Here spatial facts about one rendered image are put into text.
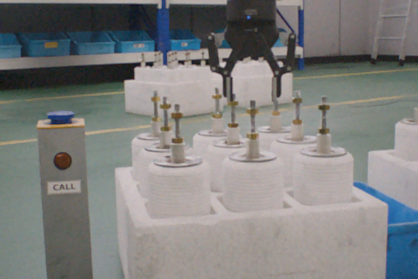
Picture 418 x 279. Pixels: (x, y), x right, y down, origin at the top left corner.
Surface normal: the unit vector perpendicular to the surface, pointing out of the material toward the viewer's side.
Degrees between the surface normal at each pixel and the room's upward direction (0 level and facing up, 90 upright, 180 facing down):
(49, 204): 90
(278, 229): 90
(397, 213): 88
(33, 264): 0
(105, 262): 0
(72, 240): 90
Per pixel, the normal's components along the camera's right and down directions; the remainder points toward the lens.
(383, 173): -0.98, 0.05
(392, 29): -0.82, 0.10
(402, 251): 0.22, 0.18
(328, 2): 0.58, 0.11
